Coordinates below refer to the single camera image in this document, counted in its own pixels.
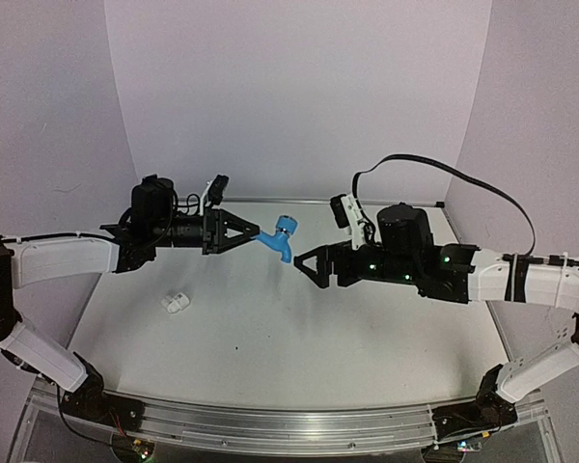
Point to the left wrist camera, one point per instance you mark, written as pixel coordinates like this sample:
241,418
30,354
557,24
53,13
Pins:
213,193

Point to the white plastic pipe fitting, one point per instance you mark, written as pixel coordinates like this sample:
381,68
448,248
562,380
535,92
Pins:
175,303

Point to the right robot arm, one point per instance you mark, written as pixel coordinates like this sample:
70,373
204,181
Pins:
400,249

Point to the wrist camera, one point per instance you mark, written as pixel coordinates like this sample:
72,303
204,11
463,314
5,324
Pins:
349,217
213,193

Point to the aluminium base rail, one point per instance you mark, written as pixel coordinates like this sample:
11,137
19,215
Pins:
295,432

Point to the circuit board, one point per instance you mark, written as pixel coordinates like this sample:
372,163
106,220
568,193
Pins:
133,450
468,445

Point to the right circuit board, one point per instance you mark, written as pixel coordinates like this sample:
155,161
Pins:
468,445

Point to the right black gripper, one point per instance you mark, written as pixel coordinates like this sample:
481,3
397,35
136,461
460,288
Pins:
340,254

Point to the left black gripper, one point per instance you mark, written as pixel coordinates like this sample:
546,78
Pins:
214,230

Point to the left circuit board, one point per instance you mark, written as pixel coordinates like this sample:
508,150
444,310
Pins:
133,450

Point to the blue water faucet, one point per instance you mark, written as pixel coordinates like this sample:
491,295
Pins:
279,241

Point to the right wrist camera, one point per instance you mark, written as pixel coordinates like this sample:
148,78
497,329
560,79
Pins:
349,217

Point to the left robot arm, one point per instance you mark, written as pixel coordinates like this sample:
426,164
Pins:
154,220

